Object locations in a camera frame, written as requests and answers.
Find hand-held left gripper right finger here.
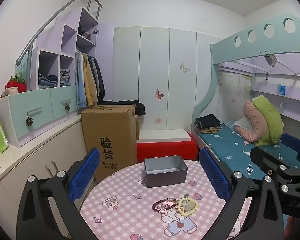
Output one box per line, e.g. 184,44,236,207
199,147,288,240

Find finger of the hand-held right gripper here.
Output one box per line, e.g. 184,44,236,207
249,145,294,180
280,132,300,163

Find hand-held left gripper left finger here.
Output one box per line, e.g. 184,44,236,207
16,147,101,240

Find yellow bead bracelet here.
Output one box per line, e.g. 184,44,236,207
176,197,199,215

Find grey metal tin box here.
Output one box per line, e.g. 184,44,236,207
144,155,188,188

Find dark red bead bracelet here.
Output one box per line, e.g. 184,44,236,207
152,199,177,212

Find blue printed bedsheet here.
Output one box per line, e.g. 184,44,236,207
197,120,300,180

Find pink and green quilt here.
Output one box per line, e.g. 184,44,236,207
235,95,285,147

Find white pillow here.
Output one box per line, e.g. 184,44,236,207
234,116,253,133

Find white low cabinet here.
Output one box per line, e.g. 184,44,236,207
0,116,95,230

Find pink checked tablecloth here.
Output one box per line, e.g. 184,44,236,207
80,159,253,240

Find large cardboard box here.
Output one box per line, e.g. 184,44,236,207
81,104,138,183

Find tan folded garment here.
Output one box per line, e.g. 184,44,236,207
196,126,220,134

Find dark folded garment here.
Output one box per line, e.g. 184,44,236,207
195,114,221,129

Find red covered stool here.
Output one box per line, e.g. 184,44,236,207
136,132,198,162

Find white board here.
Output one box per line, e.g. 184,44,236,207
139,129,192,142

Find tan hanging coat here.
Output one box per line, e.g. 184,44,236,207
82,54,98,107

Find light blue hanging jacket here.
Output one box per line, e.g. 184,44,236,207
75,51,88,108

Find teal drawer unit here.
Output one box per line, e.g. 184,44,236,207
0,85,78,148

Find dark hanging coats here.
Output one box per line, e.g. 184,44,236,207
89,56,105,103

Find folded grey clothes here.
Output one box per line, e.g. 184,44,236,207
59,69,72,87

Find folded blue jeans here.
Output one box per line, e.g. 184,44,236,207
38,73,58,88

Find red strawberry plush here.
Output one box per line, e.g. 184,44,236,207
0,71,27,98

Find white wardrobe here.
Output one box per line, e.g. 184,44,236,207
112,26,223,134

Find lilac shelf cabinet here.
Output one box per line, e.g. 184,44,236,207
30,7,115,105

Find grey metal handrail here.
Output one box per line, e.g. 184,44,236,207
16,0,102,65

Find teal bunk bed frame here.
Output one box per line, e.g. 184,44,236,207
192,11,300,155

